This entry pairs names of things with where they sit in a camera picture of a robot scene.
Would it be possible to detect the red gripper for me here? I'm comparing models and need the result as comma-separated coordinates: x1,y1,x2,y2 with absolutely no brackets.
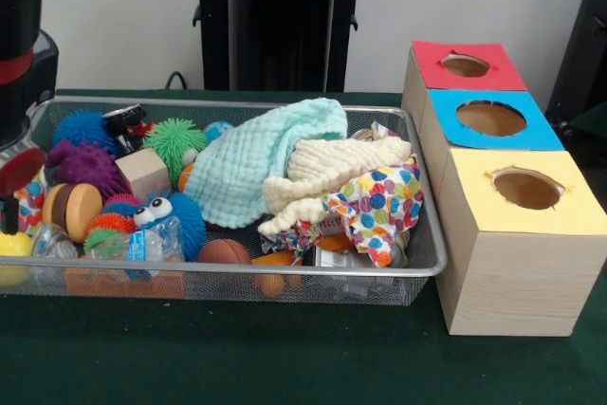
0,147,47,235

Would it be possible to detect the mint knitted cloth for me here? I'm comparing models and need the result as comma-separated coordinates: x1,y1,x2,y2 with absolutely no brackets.
183,97,350,230

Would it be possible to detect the cream knitted cloth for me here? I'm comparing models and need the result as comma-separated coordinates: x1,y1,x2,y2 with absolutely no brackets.
258,136,413,237

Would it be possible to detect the polka dot cloth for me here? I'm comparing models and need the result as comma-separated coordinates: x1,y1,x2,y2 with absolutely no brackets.
324,157,426,268

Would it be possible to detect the shallow mesh bin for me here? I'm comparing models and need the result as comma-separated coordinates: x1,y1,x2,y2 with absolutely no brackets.
0,96,448,305

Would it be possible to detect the wooden box with three holes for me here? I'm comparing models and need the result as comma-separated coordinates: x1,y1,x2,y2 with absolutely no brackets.
401,39,607,338

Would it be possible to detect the yellow smooth ball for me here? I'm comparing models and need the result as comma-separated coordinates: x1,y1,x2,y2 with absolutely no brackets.
0,232,33,287

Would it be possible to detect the purple spiky ball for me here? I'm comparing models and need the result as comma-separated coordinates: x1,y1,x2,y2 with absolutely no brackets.
45,139,132,200

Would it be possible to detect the plain wooden cube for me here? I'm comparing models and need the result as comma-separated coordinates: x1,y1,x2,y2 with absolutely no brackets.
115,147,172,200

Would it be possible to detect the blue puffer ball with eyes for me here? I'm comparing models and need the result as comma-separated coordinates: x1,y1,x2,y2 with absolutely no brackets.
132,191,208,263

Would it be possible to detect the green puffer ball with eyes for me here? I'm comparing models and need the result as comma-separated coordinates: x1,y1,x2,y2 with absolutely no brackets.
141,119,209,178

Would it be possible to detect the dark green table cloth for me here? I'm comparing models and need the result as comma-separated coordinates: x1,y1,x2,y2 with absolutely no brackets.
0,88,607,405
566,101,607,143

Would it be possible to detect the black chair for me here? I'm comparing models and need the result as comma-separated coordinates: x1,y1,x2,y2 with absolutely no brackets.
544,0,607,117

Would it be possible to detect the black cable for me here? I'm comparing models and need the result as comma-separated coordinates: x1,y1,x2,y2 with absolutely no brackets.
164,71,205,91

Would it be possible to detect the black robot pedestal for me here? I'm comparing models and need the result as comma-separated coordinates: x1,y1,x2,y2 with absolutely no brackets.
182,0,383,93

